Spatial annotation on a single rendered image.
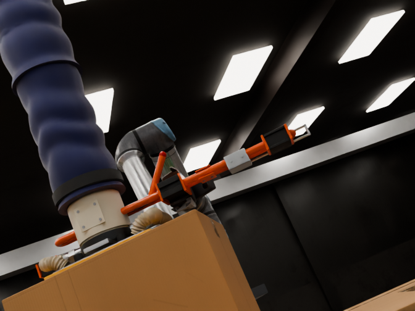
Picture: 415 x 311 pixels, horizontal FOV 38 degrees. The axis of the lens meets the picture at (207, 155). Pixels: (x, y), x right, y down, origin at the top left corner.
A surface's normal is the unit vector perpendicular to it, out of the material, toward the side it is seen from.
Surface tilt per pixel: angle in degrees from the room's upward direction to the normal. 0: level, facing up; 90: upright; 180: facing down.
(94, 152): 75
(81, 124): 69
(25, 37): 91
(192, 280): 90
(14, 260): 90
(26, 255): 90
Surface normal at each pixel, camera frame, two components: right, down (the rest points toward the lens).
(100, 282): -0.21, -0.22
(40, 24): 0.34, -0.67
